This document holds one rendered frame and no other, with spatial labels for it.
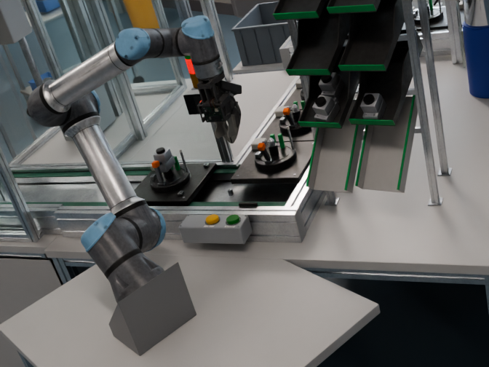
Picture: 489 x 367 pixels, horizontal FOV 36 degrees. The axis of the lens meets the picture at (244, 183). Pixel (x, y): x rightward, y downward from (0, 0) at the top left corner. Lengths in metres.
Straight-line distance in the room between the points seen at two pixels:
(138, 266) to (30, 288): 0.96
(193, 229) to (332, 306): 0.53
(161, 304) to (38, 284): 0.92
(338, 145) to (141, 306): 0.75
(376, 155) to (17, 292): 1.46
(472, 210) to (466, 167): 0.25
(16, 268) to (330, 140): 1.26
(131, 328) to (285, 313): 0.40
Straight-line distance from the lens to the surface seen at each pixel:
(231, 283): 2.17
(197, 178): 2.53
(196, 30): 1.94
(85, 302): 2.33
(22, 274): 2.87
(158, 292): 2.00
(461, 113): 2.82
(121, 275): 2.00
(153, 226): 2.14
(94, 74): 1.98
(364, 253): 2.16
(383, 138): 2.21
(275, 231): 2.26
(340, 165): 2.22
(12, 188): 2.66
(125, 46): 1.89
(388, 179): 2.17
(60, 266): 2.71
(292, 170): 2.41
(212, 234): 2.27
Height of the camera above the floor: 2.11
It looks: 28 degrees down
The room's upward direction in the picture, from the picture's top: 16 degrees counter-clockwise
